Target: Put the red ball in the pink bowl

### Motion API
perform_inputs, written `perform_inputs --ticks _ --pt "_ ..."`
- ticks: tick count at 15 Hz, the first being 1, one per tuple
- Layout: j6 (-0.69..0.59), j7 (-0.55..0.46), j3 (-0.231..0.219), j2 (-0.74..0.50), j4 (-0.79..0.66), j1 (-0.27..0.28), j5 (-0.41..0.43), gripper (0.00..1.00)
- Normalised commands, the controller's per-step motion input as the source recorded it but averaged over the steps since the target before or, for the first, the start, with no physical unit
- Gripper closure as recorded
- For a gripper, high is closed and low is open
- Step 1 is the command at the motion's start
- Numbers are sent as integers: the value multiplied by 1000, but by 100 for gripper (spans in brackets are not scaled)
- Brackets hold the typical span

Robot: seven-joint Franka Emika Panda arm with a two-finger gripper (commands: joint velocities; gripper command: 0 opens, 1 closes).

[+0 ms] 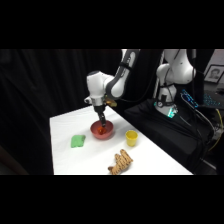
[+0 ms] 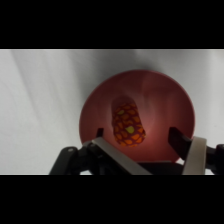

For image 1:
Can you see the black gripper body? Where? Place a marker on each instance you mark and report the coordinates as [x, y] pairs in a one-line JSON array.
[[100, 110]]

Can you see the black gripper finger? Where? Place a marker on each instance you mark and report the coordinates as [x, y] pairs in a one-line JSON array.
[[101, 120], [104, 120]]

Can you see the red ball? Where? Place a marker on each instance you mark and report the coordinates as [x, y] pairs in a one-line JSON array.
[[101, 131]]

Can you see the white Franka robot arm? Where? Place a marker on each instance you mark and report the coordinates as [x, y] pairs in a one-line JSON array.
[[98, 85]]

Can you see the pink bowl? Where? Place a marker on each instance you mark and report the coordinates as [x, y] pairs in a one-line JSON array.
[[109, 133]]

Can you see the tan wrist connector block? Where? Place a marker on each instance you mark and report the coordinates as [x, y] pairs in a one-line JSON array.
[[111, 102]]

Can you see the green soft toy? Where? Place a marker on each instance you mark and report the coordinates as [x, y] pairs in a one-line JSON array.
[[77, 141]]

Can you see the yellow cup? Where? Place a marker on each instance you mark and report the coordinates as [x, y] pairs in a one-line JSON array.
[[131, 138]]

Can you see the black covered robot stand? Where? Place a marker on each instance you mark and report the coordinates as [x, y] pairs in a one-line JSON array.
[[160, 133]]

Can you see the green status light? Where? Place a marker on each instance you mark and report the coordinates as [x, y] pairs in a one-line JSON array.
[[171, 112]]

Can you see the blue lit device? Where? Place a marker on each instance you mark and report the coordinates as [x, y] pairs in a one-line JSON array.
[[189, 98]]

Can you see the backlit keyboard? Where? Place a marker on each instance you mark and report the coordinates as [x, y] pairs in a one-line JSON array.
[[212, 100]]

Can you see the framed portrait picture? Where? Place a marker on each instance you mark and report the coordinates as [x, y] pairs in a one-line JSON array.
[[214, 73]]

